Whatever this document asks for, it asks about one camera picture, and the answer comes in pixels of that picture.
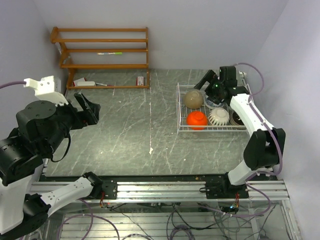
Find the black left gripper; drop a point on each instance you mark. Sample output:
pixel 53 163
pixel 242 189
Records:
pixel 90 116

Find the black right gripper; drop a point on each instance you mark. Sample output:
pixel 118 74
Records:
pixel 208 77

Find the blue patterned white bowl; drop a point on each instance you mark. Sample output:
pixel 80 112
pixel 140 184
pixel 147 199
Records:
pixel 212 105

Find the beige grey bowl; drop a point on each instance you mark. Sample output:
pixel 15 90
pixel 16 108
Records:
pixel 193 99

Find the blue striped white bowl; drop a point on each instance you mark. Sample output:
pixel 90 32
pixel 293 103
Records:
pixel 218 117

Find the orange bowl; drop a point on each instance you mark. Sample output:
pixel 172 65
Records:
pixel 197 120

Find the brown bowl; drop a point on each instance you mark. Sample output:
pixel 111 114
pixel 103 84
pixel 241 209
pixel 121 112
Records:
pixel 235 120

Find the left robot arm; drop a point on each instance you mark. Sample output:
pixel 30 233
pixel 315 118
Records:
pixel 42 126

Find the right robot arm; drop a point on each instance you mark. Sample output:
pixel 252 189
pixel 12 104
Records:
pixel 265 147

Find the wooden shelf rack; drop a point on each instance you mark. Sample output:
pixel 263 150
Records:
pixel 79 48

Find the white flat box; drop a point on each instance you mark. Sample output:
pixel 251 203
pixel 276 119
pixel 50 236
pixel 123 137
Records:
pixel 82 82

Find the green white pen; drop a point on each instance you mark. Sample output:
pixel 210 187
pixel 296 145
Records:
pixel 109 53

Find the red white small box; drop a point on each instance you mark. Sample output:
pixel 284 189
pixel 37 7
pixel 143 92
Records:
pixel 140 81

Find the white corner bracket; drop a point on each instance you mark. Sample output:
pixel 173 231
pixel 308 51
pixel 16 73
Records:
pixel 243 74

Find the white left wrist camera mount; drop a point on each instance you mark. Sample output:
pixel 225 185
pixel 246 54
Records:
pixel 45 90

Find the white wire dish rack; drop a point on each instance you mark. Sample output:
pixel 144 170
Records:
pixel 182 111

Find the aluminium rail frame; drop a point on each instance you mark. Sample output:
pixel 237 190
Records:
pixel 159 210

